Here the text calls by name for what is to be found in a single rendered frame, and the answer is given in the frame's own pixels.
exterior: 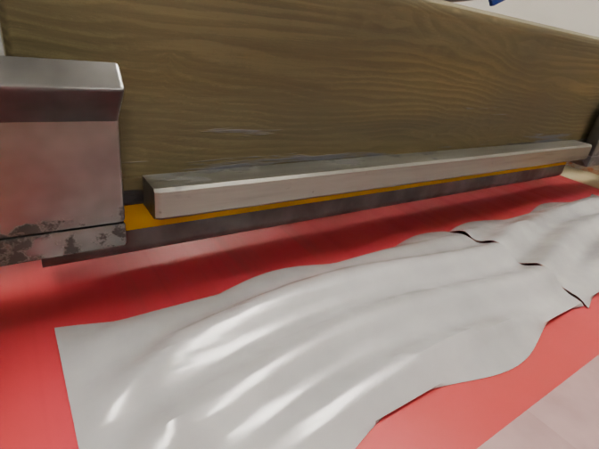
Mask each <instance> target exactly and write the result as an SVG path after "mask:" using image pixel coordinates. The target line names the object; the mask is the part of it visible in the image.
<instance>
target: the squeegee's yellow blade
mask: <svg viewBox="0 0 599 449"><path fill-rule="evenodd" d="M560 165H566V162H561V163H554V164H548V165H542V166H535V167H524V168H517V169H511V170H505V171H498V172H492V173H486V174H479V175H473V176H461V177H456V178H449V179H443V180H437V181H430V182H424V183H418V184H406V185H400V186H393V187H387V188H381V189H374V190H368V191H361V192H350V193H343V194H337V195H331V196H324V197H318V198H312V199H306V200H295V201H288V202H282V203H276V204H269V205H263V206H256V207H250V208H238V209H232V210H226V211H219V212H213V213H207V214H200V215H194V216H182V217H176V218H170V219H163V220H158V219H154V218H153V217H152V215H151V214H150V212H149V211H148V209H147V208H146V207H145V205H144V204H143V203H142V204H135V205H127V206H124V209H125V220H124V223H125V224H126V231H129V230H135V229H141V228H147V227H153V226H159V225H170V224H176V223H182V222H188V221H194V220H200V219H206V218H212V217H218V216H229V215H235V214H241V213H247V212H253V211H259V210H265V209H271V208H282V207H289V206H294V205H300V204H306V203H312V202H318V201H324V200H336V199H341V198H347V197H353V196H359V195H366V194H371V193H377V192H388V191H395V190H400V189H406V188H413V187H418V186H425V185H430V184H442V183H447V182H454V181H460V180H465V179H472V178H477V177H483V176H494V175H501V174H507V173H512V172H519V171H524V170H531V169H537V168H542V167H554V166H560Z"/></svg>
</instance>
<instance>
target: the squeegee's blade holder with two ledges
mask: <svg viewBox="0 0 599 449"><path fill-rule="evenodd" d="M591 148H592V145H591V144H589V143H582V142H580V141H576V140H567V141H556V142H544V143H524V144H513V145H502V146H491V147H479V148H469V149H458V150H447V151H426V152H415V153H404V154H393V155H382V156H372V157H361V158H349V159H328V160H318V161H307V162H296V163H285V164H274V165H263V166H252V167H231V168H220V169H209V170H198V171H187V172H176V173H166V174H155V175H143V186H144V205H145V207H146V208H147V209H148V211H149V212H150V214H151V215H152V217H153V218H154V219H158V220H163V219H170V218H176V217H182V216H194V215H200V214H207V213H213V212H219V211H226V210H232V209H238V208H250V207H256V206H263V205H269V204H276V203H282V202H288V201H295V200H306V199H312V198H318V197H324V196H331V195H337V194H343V193H350V192H361V191H368V190H374V189H381V188H387V187H393V186H400V185H406V184H418V183H424V182H430V181H437V180H443V179H449V178H456V177H461V176H473V175H479V174H486V173H492V172H498V171H505V170H511V169H517V168H524V167H535V166H542V165H548V164H554V163H561V162H567V161H573V160H580V159H586V158H587V156H588V154H589V152H590V151H591Z"/></svg>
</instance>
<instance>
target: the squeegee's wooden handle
mask: <svg viewBox="0 0 599 449"><path fill-rule="evenodd" d="M0 32H1V38H2V42H3V48H4V56H19V57H34V58H48V59H63V60H77V61H106V62H115V63H117V64H118V65H119V69H120V73H121V76H122V80H123V84H124V87H125V91H124V94H123V99H122V103H121V107H120V112H119V143H120V156H121V169H122V183H123V196H124V206H127V205H135V204H142V203H144V186H143V175H155V174H166V173H176V172H187V171H198V170H209V169H220V168H231V167H252V166H263V165H274V164H285V163H296V162H307V161H318V160H328V159H349V158H361V157H372V156H382V155H393V154H404V153H415V152H426V151H447V150H458V149H469V148H479V147H491V146H502V145H513V144H524V143H544V142H556V141H567V140H576V141H580V142H582V143H585V142H586V141H587V138H588V136H589V134H590V132H591V129H592V127H593V125H594V123H595V120H596V118H597V115H598V113H599V37H595V36H590V35H587V34H583V33H579V32H576V31H571V30H567V29H561V28H557V27H553V26H549V25H546V24H541V23H537V22H534V21H530V20H523V19H519V18H515V17H511V16H507V15H503V14H500V13H496V12H489V11H485V10H481V9H477V8H473V7H470V6H466V5H461V4H455V3H451V2H447V1H443V0H0Z"/></svg>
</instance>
